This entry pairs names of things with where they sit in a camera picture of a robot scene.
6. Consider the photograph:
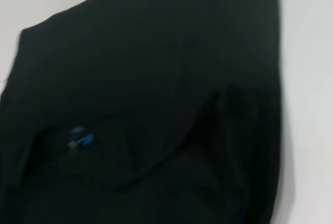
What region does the black t-shirt with FREE print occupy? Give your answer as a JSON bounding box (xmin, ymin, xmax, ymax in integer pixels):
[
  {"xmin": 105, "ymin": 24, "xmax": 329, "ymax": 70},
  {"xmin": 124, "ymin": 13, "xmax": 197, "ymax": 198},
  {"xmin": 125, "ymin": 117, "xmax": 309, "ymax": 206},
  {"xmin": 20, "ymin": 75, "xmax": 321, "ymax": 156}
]
[{"xmin": 0, "ymin": 0, "xmax": 287, "ymax": 224}]

